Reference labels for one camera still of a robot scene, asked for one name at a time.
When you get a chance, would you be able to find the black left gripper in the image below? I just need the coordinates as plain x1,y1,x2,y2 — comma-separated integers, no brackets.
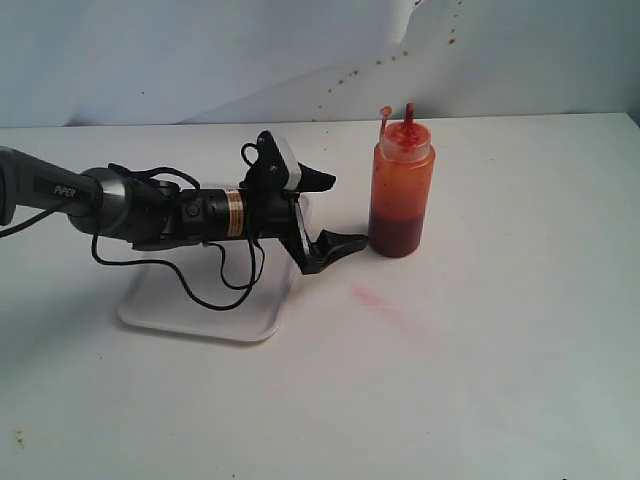
240,163,368,274

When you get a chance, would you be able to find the red sauce squeeze bottle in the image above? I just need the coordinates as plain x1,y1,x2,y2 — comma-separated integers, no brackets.
368,103,436,258

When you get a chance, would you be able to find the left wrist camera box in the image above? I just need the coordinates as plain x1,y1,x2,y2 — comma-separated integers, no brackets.
243,130,302,192

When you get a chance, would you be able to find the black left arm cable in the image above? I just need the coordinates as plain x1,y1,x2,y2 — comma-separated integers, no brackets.
91,142,266,311

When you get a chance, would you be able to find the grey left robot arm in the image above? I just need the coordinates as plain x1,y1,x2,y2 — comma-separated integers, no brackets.
1,135,368,274

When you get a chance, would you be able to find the white rectangular plastic tray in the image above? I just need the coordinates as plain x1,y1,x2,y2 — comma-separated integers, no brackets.
117,239,298,343

